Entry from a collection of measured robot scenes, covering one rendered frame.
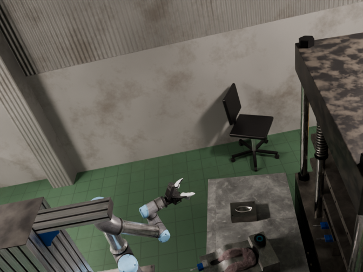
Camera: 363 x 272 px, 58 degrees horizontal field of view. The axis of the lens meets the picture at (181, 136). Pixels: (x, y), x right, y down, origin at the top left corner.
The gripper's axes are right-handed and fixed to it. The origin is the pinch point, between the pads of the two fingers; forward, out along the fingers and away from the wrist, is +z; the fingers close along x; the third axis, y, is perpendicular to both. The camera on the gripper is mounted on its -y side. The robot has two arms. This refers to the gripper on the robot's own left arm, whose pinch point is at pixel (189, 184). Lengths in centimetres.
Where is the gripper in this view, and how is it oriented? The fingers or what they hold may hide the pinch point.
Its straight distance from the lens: 215.1
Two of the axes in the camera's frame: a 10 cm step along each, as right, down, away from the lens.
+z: 8.6, -4.3, 2.8
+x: 5.0, 5.5, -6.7
